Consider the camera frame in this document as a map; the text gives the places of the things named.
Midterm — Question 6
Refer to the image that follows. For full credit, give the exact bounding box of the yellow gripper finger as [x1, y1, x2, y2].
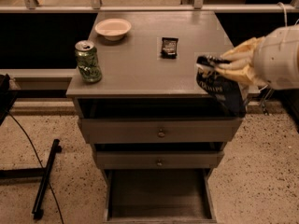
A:
[195, 58, 268, 88]
[221, 36, 264, 62]

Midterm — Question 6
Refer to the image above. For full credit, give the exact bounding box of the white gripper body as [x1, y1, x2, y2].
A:
[252, 25, 299, 90]

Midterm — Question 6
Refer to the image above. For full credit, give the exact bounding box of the blue chip bag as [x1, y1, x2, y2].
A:
[196, 55, 246, 118]

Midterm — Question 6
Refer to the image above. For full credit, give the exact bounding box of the grey wooden drawer cabinet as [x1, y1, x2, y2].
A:
[65, 10, 261, 224]

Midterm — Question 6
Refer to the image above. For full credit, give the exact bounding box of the grey bottom drawer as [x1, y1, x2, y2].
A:
[103, 169, 218, 224]

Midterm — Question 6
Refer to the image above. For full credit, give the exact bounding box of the grey drawer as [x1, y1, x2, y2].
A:
[78, 118, 242, 144]
[93, 151, 224, 170]
[103, 169, 218, 224]

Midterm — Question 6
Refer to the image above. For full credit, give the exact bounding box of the grey top drawer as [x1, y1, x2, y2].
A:
[78, 118, 242, 144]

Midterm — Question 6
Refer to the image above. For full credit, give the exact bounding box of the grey middle drawer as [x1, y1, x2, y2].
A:
[93, 151, 224, 170]

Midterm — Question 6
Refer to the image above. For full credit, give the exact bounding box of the dark snack bar wrapper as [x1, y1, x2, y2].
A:
[161, 37, 178, 59]

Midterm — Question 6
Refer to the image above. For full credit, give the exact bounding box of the white paper bowl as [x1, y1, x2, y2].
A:
[94, 19, 132, 41]

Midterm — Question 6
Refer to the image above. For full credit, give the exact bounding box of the green soda can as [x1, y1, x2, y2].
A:
[75, 40, 102, 83]

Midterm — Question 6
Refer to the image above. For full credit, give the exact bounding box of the black stand base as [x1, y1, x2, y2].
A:
[0, 139, 62, 220]

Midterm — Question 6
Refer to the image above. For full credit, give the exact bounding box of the black device on left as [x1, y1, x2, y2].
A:
[0, 75, 18, 126]

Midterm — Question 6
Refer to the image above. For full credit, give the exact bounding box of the metal bracket on ledge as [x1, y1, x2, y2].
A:
[259, 89, 275, 116]

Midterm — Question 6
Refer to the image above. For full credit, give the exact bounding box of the white cable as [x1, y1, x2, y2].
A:
[277, 2, 299, 28]

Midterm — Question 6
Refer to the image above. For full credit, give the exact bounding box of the black cable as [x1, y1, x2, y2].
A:
[7, 110, 65, 224]

